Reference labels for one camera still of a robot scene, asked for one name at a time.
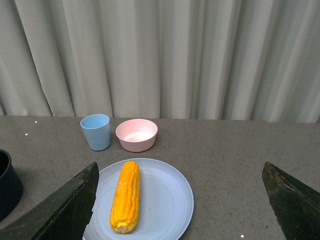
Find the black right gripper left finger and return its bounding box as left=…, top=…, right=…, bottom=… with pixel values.
left=0, top=162, right=99, bottom=240

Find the light blue cup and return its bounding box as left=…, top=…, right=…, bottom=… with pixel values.
left=80, top=114, right=111, bottom=151

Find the light blue plate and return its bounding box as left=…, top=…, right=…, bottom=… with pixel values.
left=83, top=158, right=194, bottom=240

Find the grey curtain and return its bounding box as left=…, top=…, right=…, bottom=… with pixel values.
left=0, top=0, right=320, bottom=123

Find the yellow corn cob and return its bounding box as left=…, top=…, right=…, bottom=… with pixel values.
left=109, top=160, right=141, bottom=234

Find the dark blue saucepan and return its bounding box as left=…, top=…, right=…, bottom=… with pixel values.
left=0, top=149, right=24, bottom=221

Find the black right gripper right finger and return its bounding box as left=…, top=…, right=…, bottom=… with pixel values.
left=262, top=162, right=320, bottom=240

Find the pink bowl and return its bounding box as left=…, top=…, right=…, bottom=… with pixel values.
left=115, top=118, right=158, bottom=153

